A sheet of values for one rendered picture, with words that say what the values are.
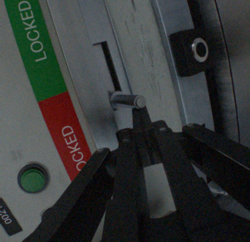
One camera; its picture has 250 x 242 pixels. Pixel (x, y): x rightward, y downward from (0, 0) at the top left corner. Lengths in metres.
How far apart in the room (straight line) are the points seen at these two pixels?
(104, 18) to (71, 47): 0.08
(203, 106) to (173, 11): 0.15
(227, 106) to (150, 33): 0.17
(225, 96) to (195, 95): 0.06
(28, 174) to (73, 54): 0.13
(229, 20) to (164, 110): 0.16
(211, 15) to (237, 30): 0.05
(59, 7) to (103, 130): 0.12
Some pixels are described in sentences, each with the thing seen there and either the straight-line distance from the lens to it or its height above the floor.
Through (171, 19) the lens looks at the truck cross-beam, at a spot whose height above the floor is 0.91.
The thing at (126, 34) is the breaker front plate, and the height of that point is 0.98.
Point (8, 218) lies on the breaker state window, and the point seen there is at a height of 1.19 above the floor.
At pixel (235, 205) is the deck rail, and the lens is 0.40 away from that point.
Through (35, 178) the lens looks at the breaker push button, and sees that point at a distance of 0.23.
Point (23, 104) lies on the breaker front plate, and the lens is 0.22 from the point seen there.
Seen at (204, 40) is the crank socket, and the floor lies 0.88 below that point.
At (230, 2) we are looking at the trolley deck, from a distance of 0.30.
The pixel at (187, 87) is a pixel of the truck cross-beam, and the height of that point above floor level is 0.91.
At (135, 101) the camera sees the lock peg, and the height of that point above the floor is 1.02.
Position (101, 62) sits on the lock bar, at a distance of 0.24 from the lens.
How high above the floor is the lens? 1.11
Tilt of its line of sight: 23 degrees down
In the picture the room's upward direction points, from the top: 114 degrees counter-clockwise
